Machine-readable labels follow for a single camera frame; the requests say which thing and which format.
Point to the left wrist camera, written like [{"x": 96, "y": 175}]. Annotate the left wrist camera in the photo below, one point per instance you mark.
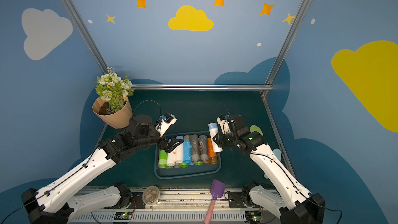
[{"x": 164, "y": 123}]

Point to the grey trash bag roll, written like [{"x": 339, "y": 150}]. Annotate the grey trash bag roll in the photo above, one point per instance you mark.
[
  {"x": 203, "y": 149},
  {"x": 195, "y": 151}
]

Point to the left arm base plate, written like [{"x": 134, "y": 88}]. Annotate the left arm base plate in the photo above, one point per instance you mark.
[{"x": 132, "y": 200}]

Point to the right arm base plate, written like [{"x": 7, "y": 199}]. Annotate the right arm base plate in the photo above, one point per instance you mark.
[{"x": 239, "y": 200}]

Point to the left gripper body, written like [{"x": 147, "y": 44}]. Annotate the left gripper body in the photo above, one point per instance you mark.
[{"x": 166, "y": 143}]

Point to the right controller board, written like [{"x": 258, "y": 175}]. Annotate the right controller board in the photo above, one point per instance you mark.
[{"x": 253, "y": 217}]

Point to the light blue toy spade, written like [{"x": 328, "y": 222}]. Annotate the light blue toy spade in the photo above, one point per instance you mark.
[{"x": 278, "y": 153}]

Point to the purple toy shovel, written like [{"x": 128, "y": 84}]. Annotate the purple toy shovel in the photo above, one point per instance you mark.
[{"x": 217, "y": 191}]

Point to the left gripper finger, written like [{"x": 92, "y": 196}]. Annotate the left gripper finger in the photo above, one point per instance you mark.
[
  {"x": 169, "y": 147},
  {"x": 171, "y": 141}
]

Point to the green toy trowel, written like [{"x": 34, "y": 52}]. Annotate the green toy trowel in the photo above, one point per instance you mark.
[{"x": 255, "y": 128}]

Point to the dark teal storage box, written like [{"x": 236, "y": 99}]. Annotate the dark teal storage box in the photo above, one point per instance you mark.
[{"x": 189, "y": 171}]

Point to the controller board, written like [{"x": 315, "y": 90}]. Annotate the controller board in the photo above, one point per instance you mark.
[
  {"x": 253, "y": 217},
  {"x": 126, "y": 216}
]

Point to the orange trash bag roll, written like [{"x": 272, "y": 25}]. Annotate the orange trash bag roll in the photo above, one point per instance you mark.
[{"x": 213, "y": 158}]

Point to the left controller board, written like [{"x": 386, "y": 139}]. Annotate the left controller board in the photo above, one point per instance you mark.
[{"x": 126, "y": 216}]

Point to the blue trash bag roll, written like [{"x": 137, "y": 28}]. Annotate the blue trash bag roll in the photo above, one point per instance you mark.
[{"x": 187, "y": 150}]

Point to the white trash bag roll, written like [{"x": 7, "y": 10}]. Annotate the white trash bag roll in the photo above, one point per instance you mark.
[
  {"x": 170, "y": 159},
  {"x": 179, "y": 151}
]

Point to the flower pot with plant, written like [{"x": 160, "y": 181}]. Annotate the flower pot with plant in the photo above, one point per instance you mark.
[{"x": 112, "y": 104}]

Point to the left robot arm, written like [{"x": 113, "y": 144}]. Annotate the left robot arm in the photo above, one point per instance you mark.
[{"x": 57, "y": 203}]

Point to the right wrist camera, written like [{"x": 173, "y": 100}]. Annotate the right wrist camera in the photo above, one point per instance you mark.
[{"x": 222, "y": 120}]

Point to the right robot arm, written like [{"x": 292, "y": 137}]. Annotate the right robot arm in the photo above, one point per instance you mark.
[{"x": 294, "y": 203}]

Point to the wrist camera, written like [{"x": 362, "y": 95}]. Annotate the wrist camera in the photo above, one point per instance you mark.
[
  {"x": 164, "y": 123},
  {"x": 222, "y": 120}
]

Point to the clear plastic lidded cup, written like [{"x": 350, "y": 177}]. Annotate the clear plastic lidded cup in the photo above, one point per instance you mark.
[{"x": 151, "y": 195}]

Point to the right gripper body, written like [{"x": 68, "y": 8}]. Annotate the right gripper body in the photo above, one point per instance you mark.
[{"x": 225, "y": 140}]

